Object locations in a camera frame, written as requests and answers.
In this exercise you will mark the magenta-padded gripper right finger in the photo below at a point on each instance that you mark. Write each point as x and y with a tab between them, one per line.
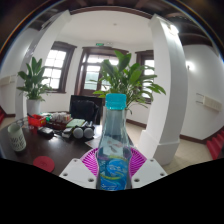
148	171

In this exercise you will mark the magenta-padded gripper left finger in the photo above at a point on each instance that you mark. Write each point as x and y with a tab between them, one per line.
78	171

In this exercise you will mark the clear blue-capped water bottle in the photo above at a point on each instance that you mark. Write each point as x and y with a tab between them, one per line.
113	146

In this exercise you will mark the flat round red coaster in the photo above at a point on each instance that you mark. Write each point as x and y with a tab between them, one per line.
44	164

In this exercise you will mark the flat black device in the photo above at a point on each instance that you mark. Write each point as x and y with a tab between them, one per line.
45	132

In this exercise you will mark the black office chair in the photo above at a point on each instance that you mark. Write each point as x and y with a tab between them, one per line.
83	110

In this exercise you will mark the red plastic box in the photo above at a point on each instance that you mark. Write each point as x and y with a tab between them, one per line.
36	120

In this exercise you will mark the pale green patterned cup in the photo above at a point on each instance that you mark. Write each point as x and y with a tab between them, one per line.
16	138

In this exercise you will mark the red carpeted staircase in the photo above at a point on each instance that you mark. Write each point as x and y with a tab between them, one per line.
216	145
1	115

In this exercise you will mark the small potted leafy plant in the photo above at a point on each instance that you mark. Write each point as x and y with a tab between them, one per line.
33	106

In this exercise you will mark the large potted leafy plant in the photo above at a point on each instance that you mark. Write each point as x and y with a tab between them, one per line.
128	78

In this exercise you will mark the brown glazed double door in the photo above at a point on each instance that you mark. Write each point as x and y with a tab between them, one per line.
90	75

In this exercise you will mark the wide brown-framed window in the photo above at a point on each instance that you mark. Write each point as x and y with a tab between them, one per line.
55	68

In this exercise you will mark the narrow brown-framed window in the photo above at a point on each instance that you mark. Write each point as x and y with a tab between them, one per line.
148	65

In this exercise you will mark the green exit sign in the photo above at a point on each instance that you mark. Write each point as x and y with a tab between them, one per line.
99	43

